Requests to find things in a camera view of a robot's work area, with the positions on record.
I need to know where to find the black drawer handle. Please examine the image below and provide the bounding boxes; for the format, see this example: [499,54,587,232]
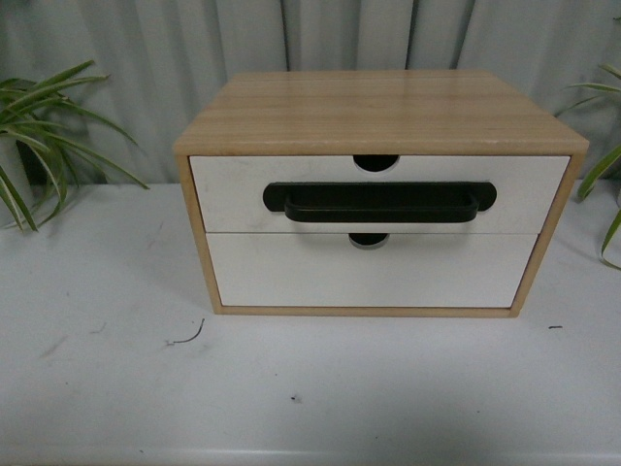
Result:
[263,182,497,223]

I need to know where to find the white drawer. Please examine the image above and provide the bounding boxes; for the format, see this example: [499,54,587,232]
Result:
[190,155,570,234]
[207,233,536,308]

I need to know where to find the wooden two-drawer cabinet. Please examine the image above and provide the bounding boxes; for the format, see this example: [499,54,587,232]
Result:
[174,70,588,317]

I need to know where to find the right green spider plant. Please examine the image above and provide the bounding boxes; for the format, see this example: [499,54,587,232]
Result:
[554,62,620,271]

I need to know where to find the green spider plant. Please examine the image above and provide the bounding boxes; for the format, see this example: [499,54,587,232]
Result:
[554,62,620,271]
[1,60,147,232]

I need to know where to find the left green spider plant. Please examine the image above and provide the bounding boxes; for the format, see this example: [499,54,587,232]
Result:
[1,60,147,232]

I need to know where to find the small dark wire scrap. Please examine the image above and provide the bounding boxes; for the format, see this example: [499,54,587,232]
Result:
[165,318,206,347]

